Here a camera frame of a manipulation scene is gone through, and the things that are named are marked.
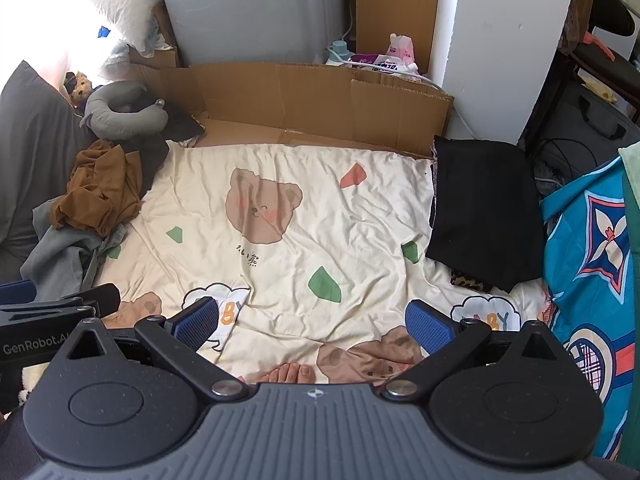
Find teal printed cloth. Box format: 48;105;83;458
540;155;640;461

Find floral patterned garment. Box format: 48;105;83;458
429;157;440;233

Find pink packet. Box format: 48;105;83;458
387;34;418;63

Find grey garment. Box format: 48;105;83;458
20;197;131;301

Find dark grey pillow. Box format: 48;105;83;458
0;60;96;281

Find person's foot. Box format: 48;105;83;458
257;362;317;385

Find crumpled black cloth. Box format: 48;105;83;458
120;105;206;196

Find purple and white packet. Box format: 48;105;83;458
325;52;421;77

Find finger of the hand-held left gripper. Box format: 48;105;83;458
0;280;38;306
75;284;122;318

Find black bag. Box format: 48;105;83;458
530;80;640;161

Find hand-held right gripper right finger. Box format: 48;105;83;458
380;299;588;402

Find small brown plush toy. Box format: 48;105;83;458
64;71;96;111

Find brown printed t-shirt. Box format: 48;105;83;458
52;139;146;238

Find cream bear print blanket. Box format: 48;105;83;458
92;140;551;386

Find grey plastic-wrapped panel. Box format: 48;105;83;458
152;0;351;67

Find flat cardboard sheet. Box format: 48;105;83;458
127;60;456;161

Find small cardboard box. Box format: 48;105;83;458
127;5;183;68

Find black office chair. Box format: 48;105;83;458
565;0;640;126

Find white pillow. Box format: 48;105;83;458
75;0;166;56

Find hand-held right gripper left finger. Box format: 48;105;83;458
52;296;252;402

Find folded black garment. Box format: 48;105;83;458
425;135;546;293

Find leopard print garment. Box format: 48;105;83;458
450;270;496;293

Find grey neck pillow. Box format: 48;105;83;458
82;82;169;139

